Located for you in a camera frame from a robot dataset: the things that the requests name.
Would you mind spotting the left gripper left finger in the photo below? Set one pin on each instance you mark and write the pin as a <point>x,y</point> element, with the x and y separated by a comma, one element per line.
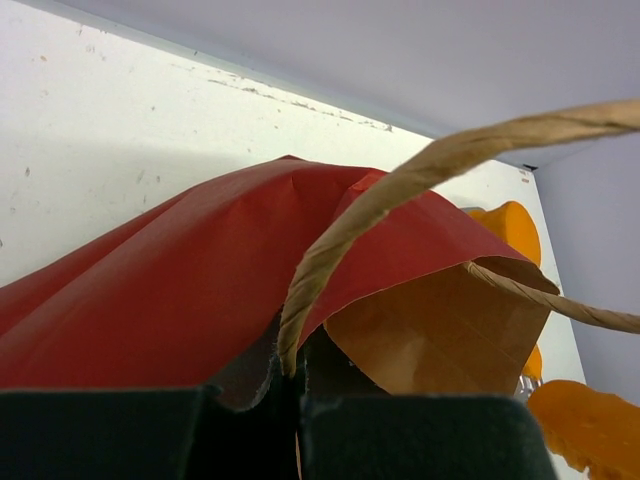
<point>251,381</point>

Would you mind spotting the twisted yellow fake bread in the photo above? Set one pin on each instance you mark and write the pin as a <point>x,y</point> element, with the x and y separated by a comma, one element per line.
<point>593,431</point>

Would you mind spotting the long orange fake baguette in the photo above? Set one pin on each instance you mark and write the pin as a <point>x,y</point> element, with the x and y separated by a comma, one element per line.
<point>533,366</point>

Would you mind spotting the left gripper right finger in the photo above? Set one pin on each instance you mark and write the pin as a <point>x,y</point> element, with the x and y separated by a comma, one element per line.
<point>330,372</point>

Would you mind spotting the steel tray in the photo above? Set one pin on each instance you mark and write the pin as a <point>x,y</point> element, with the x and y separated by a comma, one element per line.
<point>526,386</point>

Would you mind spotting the round orange fake bun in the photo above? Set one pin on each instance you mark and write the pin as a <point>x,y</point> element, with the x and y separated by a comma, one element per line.
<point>512,223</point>

